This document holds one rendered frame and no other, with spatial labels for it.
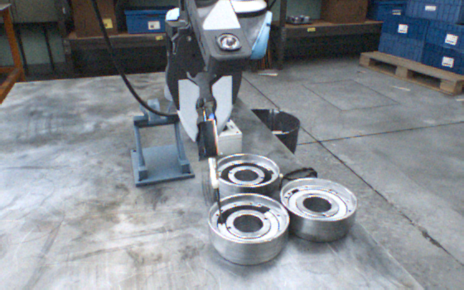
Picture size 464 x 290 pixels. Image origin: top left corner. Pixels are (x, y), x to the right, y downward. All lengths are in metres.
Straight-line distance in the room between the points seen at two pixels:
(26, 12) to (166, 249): 3.89
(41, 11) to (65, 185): 3.64
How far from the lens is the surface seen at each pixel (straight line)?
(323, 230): 0.53
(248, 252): 0.48
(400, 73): 4.37
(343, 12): 4.69
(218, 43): 0.40
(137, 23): 4.02
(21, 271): 0.56
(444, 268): 1.87
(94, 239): 0.57
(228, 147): 0.73
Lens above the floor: 1.15
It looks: 26 degrees down
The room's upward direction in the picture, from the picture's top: straight up
